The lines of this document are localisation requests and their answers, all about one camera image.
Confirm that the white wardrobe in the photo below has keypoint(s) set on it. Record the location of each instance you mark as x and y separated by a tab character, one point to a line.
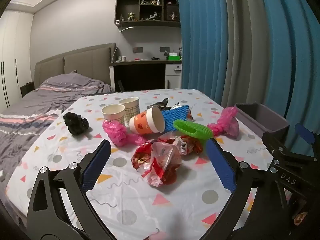
15	55

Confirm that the pink plastic bag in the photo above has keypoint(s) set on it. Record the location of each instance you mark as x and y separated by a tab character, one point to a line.
117	132
227	125

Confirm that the green box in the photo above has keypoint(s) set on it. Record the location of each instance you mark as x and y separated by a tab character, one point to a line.
174	57

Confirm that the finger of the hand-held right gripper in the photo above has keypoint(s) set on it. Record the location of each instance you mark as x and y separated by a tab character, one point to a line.
303	133
275	141

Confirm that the black snack wrapper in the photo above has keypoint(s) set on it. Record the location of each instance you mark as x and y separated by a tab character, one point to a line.
160	104
189	115

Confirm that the blue foam fruit net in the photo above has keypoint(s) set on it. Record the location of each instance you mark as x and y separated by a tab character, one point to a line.
175	116

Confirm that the red foil snack wrapper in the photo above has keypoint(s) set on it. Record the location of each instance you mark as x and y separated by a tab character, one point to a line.
187	145
160	160

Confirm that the group of shelf figurines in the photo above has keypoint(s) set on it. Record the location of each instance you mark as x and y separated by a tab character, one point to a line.
131	16

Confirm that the blue and grey curtain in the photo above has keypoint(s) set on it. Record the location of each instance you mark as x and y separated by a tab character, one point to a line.
212	42

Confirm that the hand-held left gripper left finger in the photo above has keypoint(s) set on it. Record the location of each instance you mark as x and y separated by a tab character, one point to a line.
96	165

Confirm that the patterned white tablecloth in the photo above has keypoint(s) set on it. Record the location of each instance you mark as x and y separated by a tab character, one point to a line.
140	205

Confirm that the grey striped blanket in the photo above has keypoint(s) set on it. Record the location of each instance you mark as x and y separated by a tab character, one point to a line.
37	100

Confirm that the green foam fruit net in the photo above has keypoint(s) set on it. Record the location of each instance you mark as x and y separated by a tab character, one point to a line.
197	130

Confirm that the orange paper cup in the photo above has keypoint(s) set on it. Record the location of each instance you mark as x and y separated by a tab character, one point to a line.
141	125

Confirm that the purple plastic bin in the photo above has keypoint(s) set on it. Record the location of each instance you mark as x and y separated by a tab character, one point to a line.
265	127

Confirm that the dark nightstand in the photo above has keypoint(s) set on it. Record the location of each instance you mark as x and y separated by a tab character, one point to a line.
27	88

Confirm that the dark wall shelf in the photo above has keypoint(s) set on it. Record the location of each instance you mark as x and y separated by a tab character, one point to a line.
127	2

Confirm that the black plastic bag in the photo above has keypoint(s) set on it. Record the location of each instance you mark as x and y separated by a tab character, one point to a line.
75	123

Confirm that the grey wall outlet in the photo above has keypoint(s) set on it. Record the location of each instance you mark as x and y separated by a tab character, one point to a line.
138	50
165	49

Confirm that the padded grey headboard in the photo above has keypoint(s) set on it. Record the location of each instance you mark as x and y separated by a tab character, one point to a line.
82	60

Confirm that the dark desk with white drawers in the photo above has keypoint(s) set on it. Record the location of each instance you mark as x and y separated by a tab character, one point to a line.
140	75

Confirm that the grid-patterned paper cup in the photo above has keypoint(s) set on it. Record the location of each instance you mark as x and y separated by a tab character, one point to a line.
131	110
112	116

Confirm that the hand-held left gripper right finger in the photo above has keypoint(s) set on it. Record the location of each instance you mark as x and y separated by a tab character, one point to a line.
222	165

